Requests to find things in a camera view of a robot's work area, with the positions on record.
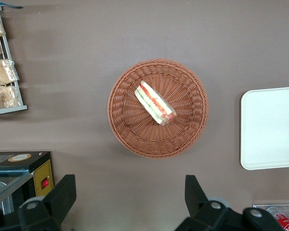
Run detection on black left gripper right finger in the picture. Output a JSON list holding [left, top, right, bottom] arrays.
[[175, 174, 244, 231]]

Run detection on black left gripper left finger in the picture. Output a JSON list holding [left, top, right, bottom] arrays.
[[18, 174, 77, 231]]

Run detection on triangle sandwich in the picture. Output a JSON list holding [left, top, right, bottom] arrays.
[[134, 80, 178, 127]]

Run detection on brown round wicker basket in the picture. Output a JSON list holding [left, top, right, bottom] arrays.
[[107, 58, 210, 159]]

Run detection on beige rectangular tray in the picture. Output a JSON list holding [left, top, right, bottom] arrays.
[[239, 86, 289, 171]]

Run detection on black food warmer cabinet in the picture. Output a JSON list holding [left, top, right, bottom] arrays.
[[0, 151, 55, 215]]

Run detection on glass food warmer lid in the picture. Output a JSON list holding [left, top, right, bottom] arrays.
[[0, 168, 35, 205]]

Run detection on clear acrylic bottle rack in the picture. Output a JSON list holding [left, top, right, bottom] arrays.
[[252, 203, 289, 231]]

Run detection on red cola bottle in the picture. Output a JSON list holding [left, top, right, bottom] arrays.
[[266, 206, 289, 231]]

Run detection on blue tape strip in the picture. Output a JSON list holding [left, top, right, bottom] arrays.
[[0, 0, 24, 11]]

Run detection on grey wire snack rack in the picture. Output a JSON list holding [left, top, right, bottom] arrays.
[[0, 6, 28, 116]]

